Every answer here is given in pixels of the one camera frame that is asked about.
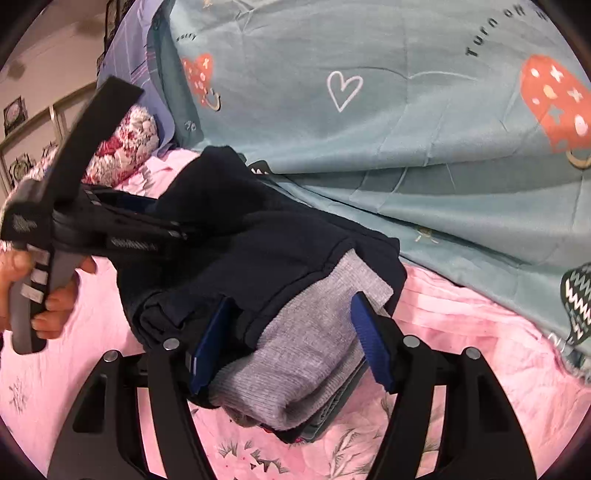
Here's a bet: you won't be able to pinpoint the pink floral bedsheet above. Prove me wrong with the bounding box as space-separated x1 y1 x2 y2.
0 147 591 480

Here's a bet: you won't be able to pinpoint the red white floral quilt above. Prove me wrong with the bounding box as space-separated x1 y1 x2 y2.
0 103 160 222

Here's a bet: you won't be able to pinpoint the blue plaid pillow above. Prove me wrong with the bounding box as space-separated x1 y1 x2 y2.
97 0 175 158

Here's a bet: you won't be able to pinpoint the person's left hand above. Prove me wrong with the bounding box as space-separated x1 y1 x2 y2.
1 250 79 340

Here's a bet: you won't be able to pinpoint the dark navy bear pants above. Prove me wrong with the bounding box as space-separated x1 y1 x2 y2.
115 147 407 431

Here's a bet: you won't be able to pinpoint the teal heart-print quilt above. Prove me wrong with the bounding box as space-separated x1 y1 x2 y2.
148 1 590 379

